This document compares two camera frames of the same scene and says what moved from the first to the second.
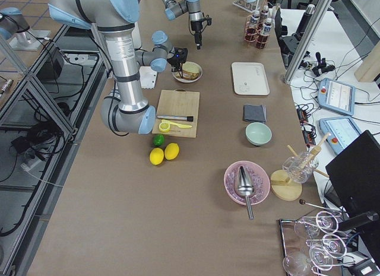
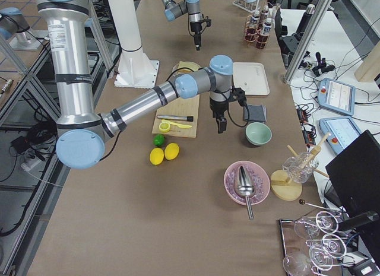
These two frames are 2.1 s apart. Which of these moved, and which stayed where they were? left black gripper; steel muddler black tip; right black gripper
Moved: right black gripper
Stayed: steel muddler black tip; left black gripper
